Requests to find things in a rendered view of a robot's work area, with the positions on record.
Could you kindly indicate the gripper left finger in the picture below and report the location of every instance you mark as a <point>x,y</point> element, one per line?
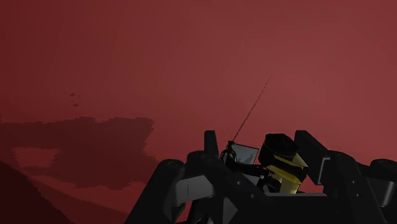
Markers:
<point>169,186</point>

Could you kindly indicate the grey plate with thin rod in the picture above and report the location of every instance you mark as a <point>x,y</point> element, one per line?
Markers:
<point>245,153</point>

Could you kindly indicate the black and yellow figure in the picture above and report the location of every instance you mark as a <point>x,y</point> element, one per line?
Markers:
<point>279,149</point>

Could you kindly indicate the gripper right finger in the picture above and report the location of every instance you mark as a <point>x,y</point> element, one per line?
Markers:
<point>344,176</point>

